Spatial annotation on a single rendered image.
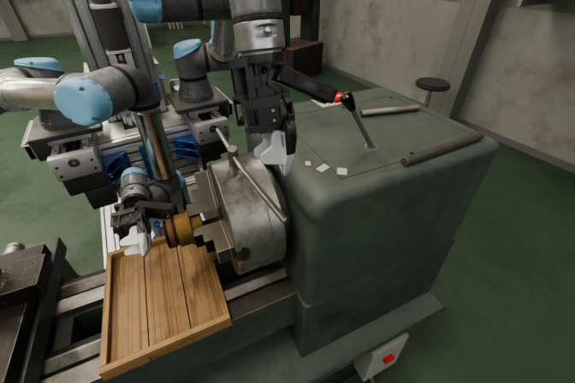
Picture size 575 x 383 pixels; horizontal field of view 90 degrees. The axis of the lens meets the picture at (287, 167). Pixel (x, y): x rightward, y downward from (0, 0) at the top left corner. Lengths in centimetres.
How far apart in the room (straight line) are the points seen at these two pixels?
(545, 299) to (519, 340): 38
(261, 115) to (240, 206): 27
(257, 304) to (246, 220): 31
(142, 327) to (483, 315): 181
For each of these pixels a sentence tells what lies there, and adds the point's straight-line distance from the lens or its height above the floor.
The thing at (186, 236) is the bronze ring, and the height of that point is 109.
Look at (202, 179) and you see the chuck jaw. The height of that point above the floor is 118.
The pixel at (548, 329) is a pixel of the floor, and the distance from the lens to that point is 232.
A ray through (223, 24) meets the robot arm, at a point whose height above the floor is 149.
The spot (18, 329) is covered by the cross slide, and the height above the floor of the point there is 97.
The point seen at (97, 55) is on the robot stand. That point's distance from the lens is 143.
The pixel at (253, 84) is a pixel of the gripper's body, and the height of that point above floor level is 150.
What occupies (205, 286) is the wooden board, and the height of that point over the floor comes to 88.
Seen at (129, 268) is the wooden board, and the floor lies 88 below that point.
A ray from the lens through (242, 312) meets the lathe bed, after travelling 89.
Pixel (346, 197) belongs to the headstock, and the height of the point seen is 124.
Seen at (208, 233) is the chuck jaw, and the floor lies 110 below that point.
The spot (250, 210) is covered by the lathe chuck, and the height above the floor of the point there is 119.
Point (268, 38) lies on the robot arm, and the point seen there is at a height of 156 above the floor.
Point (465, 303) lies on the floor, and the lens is 216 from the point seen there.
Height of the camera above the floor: 164
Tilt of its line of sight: 35 degrees down
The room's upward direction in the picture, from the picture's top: straight up
